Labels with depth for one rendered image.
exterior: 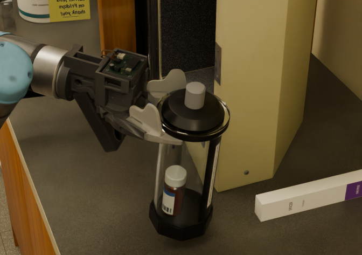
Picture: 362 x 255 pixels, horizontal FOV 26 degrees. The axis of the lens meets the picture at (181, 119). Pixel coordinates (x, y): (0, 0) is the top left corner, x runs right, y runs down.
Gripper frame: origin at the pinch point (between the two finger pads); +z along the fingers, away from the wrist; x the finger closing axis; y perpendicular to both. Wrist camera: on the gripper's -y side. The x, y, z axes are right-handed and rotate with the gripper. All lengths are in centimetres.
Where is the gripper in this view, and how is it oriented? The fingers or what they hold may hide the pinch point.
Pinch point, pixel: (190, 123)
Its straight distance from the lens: 115.3
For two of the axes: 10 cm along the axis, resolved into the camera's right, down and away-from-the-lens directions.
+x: 3.6, -5.7, 7.4
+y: 0.7, -7.7, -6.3
